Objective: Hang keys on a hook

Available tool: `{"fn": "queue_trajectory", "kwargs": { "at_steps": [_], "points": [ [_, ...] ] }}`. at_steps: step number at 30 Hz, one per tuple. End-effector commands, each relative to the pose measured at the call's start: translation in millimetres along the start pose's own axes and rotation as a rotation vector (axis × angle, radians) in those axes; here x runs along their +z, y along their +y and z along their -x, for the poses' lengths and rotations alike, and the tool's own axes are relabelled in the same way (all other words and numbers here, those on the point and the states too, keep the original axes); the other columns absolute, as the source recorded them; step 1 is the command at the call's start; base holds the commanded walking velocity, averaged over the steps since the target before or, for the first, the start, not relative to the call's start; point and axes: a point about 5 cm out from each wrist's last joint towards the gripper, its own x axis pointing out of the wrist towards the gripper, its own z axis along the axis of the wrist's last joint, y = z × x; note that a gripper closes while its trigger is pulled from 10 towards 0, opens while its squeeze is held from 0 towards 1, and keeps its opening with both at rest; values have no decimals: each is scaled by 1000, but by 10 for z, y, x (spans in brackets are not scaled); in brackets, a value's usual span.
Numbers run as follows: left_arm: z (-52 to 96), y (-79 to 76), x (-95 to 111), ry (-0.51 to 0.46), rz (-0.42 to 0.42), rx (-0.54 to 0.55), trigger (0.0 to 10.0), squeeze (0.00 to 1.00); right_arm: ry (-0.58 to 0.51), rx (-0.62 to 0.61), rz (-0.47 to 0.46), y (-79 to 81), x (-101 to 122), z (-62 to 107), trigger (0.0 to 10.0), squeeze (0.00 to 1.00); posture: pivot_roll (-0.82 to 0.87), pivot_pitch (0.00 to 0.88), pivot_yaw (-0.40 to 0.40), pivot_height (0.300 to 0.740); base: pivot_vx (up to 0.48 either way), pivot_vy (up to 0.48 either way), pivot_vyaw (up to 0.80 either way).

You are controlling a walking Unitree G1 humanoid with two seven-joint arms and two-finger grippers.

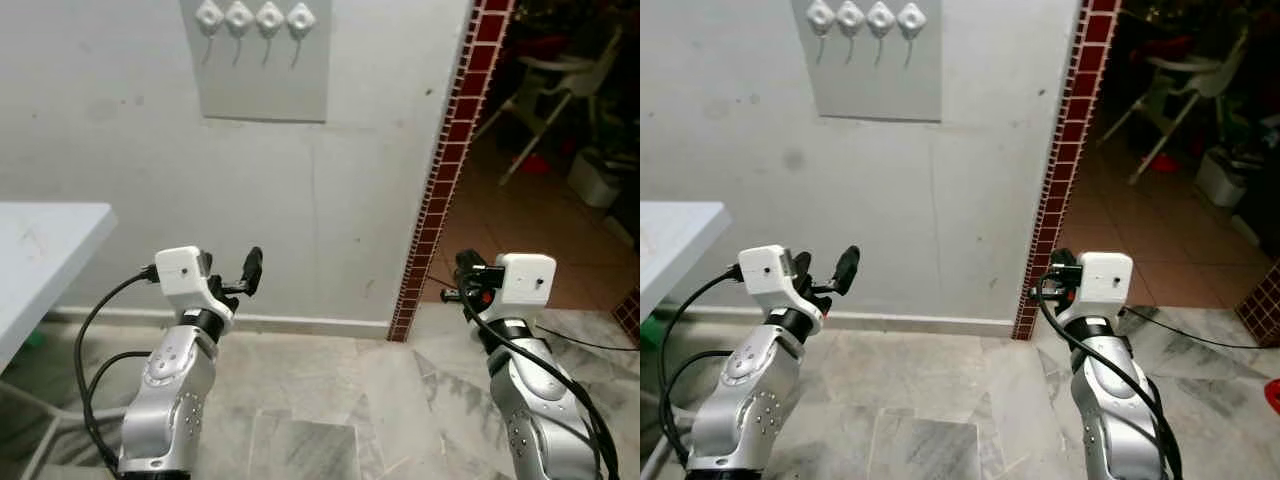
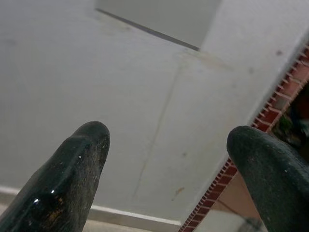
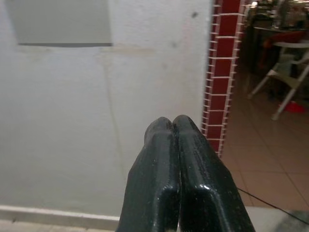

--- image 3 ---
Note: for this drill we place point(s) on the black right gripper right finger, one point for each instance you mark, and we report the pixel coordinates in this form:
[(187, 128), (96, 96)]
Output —
[(207, 188)]

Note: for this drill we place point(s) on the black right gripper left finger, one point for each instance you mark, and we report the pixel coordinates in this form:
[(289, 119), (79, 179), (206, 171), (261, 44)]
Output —
[(154, 183)]

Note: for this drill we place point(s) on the white skirting board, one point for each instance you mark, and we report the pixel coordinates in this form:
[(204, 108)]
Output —
[(53, 215)]

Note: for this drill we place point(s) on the red tiled pillar edge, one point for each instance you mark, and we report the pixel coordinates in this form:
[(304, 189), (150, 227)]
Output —
[(222, 72)]

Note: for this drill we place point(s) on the red bowl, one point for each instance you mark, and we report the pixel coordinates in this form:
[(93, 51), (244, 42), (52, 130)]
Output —
[(293, 107)]

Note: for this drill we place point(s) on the white high chair red seat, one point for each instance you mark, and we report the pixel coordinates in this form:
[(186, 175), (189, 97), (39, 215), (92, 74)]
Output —
[(287, 72)]

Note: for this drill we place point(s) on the grey wall board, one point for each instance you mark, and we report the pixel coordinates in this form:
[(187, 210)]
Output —
[(62, 21)]

